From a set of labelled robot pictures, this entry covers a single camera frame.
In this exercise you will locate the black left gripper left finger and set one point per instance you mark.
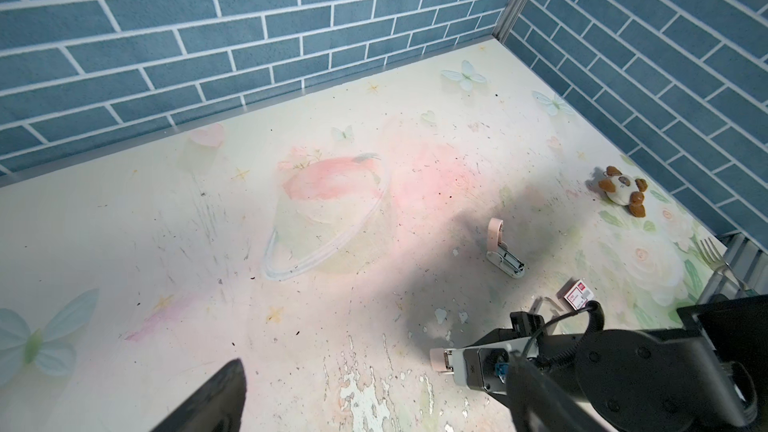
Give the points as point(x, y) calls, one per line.
point(218, 405)

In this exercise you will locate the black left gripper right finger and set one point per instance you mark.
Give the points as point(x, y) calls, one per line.
point(548, 400)

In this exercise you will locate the red staple box sleeve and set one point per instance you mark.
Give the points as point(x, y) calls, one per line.
point(577, 294)

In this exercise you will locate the cardboard staple tray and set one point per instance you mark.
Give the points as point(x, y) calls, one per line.
point(547, 307)

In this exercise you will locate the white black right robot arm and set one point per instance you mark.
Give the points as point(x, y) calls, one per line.
point(710, 374)

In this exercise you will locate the brown white plush toy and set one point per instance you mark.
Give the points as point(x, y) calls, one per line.
point(624, 190)

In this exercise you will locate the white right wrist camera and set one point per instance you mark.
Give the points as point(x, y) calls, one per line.
point(481, 367)

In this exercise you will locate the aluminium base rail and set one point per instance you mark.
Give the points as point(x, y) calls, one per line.
point(739, 268)

